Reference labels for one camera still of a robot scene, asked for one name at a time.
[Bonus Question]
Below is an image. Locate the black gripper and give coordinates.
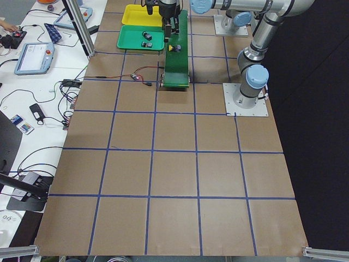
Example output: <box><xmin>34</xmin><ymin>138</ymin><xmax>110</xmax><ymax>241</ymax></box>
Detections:
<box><xmin>145</xmin><ymin>0</ymin><xmax>181</xmax><ymax>43</ymax></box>

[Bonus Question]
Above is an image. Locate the green push button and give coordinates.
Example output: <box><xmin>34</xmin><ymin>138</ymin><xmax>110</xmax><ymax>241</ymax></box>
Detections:
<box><xmin>141</xmin><ymin>41</ymin><xmax>153</xmax><ymax>48</ymax></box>
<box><xmin>142</xmin><ymin>31</ymin><xmax>152</xmax><ymax>41</ymax></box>

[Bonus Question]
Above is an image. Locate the green conveyor belt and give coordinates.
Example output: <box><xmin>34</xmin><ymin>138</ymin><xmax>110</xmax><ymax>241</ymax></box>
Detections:
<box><xmin>160</xmin><ymin>9</ymin><xmax>189</xmax><ymax>88</ymax></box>

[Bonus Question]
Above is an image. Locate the yellow plastic tray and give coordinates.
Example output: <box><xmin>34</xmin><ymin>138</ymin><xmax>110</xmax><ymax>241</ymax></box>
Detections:
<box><xmin>122</xmin><ymin>4</ymin><xmax>162</xmax><ymax>27</ymax></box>

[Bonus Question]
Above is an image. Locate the green plastic tray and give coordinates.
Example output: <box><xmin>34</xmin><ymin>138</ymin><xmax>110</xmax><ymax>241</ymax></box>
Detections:
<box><xmin>117</xmin><ymin>25</ymin><xmax>165</xmax><ymax>51</ymax></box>

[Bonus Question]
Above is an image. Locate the small green circuit board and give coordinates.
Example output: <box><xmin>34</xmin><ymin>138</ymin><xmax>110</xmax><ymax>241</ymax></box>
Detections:
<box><xmin>131</xmin><ymin>74</ymin><xmax>140</xmax><ymax>81</ymax></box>

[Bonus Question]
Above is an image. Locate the black power adapter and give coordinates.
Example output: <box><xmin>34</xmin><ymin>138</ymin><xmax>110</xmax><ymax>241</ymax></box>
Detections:
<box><xmin>88</xmin><ymin>25</ymin><xmax>99</xmax><ymax>35</ymax></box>

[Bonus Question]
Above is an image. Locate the upper teach pendant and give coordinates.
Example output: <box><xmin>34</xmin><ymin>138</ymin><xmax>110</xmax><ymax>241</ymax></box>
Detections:
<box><xmin>53</xmin><ymin>6</ymin><xmax>94</xmax><ymax>31</ymax></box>

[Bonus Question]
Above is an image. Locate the teach pendant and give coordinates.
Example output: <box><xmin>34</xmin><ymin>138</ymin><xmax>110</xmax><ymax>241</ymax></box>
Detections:
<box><xmin>14</xmin><ymin>42</ymin><xmax>55</xmax><ymax>75</ymax></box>
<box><xmin>53</xmin><ymin>6</ymin><xmax>94</xmax><ymax>31</ymax></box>

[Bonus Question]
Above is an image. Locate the black usb hub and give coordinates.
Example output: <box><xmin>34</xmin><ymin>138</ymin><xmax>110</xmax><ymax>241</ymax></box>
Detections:
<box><xmin>61</xmin><ymin>79</ymin><xmax>82</xmax><ymax>88</ymax></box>

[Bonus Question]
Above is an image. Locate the blue plaid cloth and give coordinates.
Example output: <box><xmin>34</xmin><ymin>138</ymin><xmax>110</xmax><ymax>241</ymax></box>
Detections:
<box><xmin>44</xmin><ymin>23</ymin><xmax>62</xmax><ymax>44</ymax></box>

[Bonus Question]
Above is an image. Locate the lower teach pendant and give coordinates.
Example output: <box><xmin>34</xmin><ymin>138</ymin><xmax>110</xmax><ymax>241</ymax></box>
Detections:
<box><xmin>14</xmin><ymin>42</ymin><xmax>55</xmax><ymax>75</ymax></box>

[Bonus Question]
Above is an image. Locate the black car key fob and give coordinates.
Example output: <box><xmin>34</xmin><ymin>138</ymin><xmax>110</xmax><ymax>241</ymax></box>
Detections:
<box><xmin>29</xmin><ymin>103</ymin><xmax>46</xmax><ymax>121</ymax></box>

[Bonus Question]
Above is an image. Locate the person at desk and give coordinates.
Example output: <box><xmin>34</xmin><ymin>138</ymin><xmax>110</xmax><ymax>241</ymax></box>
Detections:
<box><xmin>0</xmin><ymin>19</ymin><xmax>19</xmax><ymax>33</ymax></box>

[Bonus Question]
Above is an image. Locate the colourful small card box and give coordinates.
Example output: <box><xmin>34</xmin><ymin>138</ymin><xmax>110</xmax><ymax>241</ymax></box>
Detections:
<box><xmin>19</xmin><ymin>122</ymin><xmax>34</xmax><ymax>135</ymax></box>

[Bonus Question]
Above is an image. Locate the blue small card box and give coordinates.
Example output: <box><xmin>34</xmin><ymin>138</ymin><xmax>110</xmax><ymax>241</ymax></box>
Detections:
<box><xmin>10</xmin><ymin>115</ymin><xmax>23</xmax><ymax>126</ymax></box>

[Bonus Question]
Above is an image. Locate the black monitor stand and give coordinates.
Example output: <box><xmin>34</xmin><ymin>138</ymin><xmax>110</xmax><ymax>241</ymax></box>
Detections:
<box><xmin>1</xmin><ymin>113</ymin><xmax>53</xmax><ymax>212</ymax></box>

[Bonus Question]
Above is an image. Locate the red black power cable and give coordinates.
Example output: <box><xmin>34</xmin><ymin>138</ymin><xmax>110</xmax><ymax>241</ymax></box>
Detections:
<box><xmin>83</xmin><ymin>65</ymin><xmax>164</xmax><ymax>88</ymax></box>

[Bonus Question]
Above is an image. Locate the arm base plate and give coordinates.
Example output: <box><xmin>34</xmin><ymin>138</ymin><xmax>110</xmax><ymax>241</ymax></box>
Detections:
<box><xmin>214</xmin><ymin>14</ymin><xmax>251</xmax><ymax>37</ymax></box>
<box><xmin>223</xmin><ymin>83</ymin><xmax>268</xmax><ymax>117</ymax></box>

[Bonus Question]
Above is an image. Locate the aluminium frame post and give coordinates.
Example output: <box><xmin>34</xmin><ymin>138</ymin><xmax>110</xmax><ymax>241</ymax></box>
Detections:
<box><xmin>62</xmin><ymin>0</ymin><xmax>95</xmax><ymax>57</ymax></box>

